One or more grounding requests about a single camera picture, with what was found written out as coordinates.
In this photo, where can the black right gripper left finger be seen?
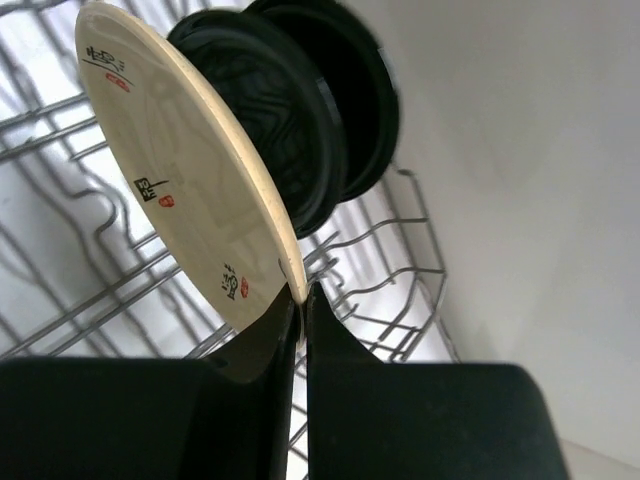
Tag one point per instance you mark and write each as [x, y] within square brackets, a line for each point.
[222, 416]

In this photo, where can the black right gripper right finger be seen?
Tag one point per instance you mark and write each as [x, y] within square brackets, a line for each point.
[369, 419]

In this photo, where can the cream plate with characters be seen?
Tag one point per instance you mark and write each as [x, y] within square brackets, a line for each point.
[193, 169]

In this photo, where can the black plate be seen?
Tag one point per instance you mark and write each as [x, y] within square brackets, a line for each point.
[353, 63]
[282, 101]

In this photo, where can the grey wire dish rack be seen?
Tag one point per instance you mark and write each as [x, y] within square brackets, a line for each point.
[84, 273]

